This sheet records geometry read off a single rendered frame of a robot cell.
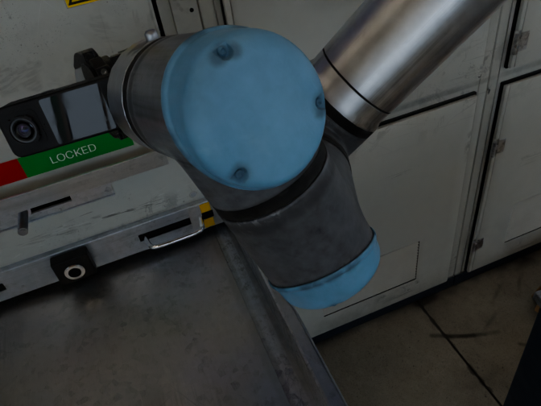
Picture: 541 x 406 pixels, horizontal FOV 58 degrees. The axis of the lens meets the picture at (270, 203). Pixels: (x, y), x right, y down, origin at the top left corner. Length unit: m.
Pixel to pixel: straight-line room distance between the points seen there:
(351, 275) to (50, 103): 0.28
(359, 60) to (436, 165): 1.01
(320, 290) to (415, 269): 1.34
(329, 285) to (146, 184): 0.52
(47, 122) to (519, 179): 1.47
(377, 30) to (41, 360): 0.67
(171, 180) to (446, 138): 0.80
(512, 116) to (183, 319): 1.07
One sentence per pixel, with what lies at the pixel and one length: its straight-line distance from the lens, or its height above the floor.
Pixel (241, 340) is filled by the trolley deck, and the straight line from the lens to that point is 0.75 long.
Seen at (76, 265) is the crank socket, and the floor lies 0.91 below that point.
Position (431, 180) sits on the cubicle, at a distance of 1.44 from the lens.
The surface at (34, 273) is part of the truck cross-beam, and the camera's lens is 0.90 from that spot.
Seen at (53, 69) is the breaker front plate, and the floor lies 1.21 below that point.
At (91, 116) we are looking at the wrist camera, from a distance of 0.45.
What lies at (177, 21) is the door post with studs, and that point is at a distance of 0.96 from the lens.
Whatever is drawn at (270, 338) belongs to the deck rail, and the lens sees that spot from 0.73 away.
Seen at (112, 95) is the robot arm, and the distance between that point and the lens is 0.39.
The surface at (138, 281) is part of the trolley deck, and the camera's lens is 0.87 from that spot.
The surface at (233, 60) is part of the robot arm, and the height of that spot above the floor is 1.35.
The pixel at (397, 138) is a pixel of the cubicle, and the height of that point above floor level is 0.75.
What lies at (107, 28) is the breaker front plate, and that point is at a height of 1.24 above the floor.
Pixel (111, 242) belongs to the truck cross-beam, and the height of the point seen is 0.91.
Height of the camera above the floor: 1.46
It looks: 40 degrees down
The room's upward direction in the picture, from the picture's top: 10 degrees counter-clockwise
